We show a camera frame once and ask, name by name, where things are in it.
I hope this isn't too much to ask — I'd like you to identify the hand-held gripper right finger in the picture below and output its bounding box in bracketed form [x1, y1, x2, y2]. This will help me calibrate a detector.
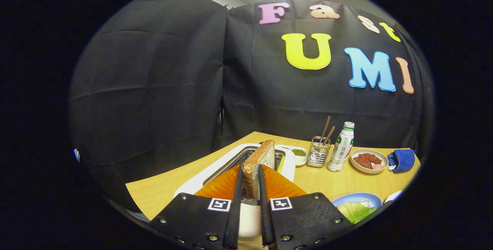
[257, 164, 353, 250]

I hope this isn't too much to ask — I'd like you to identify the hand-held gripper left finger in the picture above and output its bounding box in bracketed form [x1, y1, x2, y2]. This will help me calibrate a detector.
[148, 164, 244, 250]

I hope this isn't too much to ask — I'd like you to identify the toast bread slice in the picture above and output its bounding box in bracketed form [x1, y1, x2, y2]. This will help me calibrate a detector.
[241, 139, 276, 201]

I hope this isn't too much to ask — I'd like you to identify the green lettuce leaf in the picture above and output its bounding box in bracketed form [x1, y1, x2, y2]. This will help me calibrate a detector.
[337, 201, 377, 225]

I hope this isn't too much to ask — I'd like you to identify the white toaster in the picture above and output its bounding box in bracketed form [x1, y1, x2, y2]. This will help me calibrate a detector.
[173, 143, 296, 238]

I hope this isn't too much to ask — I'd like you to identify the white divided condiment dish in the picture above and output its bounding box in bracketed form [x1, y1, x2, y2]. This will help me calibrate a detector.
[275, 144, 308, 166]

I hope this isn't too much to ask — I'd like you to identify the metal chopstick holder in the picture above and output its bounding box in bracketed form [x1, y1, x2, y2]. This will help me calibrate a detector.
[307, 136, 332, 168]

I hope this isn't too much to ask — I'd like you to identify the white drink bottle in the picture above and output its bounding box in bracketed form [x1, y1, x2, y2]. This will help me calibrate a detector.
[327, 122, 355, 172]

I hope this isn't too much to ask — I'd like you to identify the blue round plate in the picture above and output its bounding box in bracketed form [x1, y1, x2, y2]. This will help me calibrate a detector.
[331, 192, 382, 220]

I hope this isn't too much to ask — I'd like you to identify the beige round plate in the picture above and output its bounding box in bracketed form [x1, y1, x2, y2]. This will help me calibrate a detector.
[350, 149, 389, 174]

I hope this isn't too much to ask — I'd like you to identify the white square plate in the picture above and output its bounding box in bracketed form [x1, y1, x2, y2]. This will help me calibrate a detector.
[384, 190, 403, 204]

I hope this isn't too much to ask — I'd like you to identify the black backdrop cloth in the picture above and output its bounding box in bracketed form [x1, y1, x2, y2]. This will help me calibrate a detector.
[69, 0, 435, 212]

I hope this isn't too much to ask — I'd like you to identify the blue folded towel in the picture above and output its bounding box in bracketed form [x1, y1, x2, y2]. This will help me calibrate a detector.
[387, 149, 416, 174]

